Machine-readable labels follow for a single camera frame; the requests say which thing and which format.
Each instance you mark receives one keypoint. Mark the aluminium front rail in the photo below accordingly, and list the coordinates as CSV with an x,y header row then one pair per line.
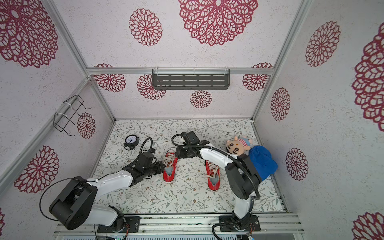
x,y
190,225

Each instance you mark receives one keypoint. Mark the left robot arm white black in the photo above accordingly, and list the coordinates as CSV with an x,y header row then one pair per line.
x,y
74,206

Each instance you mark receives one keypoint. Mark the plush doll head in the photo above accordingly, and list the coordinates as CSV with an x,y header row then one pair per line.
x,y
239,146

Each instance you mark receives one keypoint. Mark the black pressure gauge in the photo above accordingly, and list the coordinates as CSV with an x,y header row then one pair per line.
x,y
131,142

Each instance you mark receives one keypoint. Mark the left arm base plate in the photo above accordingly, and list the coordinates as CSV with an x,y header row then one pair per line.
x,y
121,225

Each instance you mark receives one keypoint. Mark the grey wall shelf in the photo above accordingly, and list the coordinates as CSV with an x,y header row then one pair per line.
x,y
191,80

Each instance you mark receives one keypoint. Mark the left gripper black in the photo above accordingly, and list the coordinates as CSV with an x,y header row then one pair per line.
x,y
160,164

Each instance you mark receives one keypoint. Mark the black wire wall rack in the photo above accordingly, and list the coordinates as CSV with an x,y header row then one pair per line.
x,y
63,118

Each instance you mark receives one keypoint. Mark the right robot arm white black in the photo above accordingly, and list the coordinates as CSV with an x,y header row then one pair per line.
x,y
243,178

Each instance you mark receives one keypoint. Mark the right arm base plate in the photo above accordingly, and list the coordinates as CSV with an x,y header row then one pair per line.
x,y
233,224

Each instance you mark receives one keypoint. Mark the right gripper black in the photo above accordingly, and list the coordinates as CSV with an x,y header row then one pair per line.
x,y
181,152

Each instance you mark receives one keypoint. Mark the red canvas sneaker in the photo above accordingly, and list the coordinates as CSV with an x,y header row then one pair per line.
x,y
170,162
213,175

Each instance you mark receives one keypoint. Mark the blue cap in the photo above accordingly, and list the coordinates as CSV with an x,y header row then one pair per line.
x,y
263,162

